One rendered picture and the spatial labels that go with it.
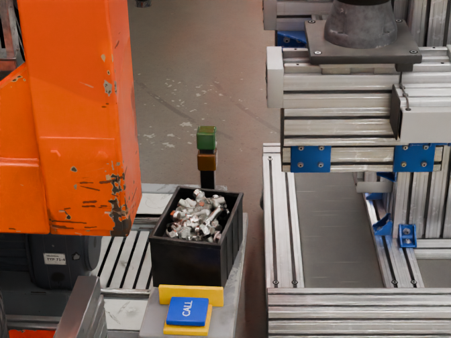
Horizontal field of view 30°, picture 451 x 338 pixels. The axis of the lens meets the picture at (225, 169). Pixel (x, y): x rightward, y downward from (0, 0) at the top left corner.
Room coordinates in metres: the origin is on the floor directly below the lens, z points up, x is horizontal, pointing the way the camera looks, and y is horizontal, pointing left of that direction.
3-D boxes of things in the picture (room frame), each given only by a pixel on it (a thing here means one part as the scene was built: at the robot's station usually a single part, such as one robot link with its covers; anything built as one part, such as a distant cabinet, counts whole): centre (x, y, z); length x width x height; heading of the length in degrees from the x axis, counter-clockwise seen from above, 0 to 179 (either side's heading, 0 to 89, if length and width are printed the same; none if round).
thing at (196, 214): (1.40, 0.06, 0.51); 0.20 x 0.14 x 0.13; 166
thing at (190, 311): (1.21, 0.07, 0.47); 0.07 x 0.07 x 0.02; 84
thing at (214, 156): (1.58, 0.04, 0.59); 0.04 x 0.04 x 0.04; 84
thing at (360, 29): (1.69, -0.29, 0.87); 0.15 x 0.15 x 0.10
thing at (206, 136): (1.58, 0.04, 0.64); 0.04 x 0.04 x 0.04; 84
